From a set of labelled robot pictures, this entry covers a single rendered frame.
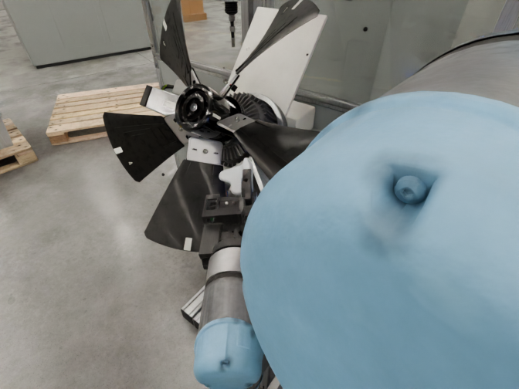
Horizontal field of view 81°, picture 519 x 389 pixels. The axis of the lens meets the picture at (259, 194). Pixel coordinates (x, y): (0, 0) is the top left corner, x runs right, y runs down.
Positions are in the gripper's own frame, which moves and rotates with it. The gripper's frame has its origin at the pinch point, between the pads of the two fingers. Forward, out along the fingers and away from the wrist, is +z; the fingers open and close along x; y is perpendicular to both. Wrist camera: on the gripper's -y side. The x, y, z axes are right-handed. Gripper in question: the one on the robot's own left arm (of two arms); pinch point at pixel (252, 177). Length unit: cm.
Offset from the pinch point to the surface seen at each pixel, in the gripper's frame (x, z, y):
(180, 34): -18.1, 41.8, 17.7
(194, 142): 2.8, 21.0, 15.7
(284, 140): 0.2, 13.0, -7.1
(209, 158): 7.2, 19.6, 12.4
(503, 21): -10, 52, -73
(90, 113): 85, 251, 185
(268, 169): 1.8, 4.7, -3.1
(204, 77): 22, 129, 32
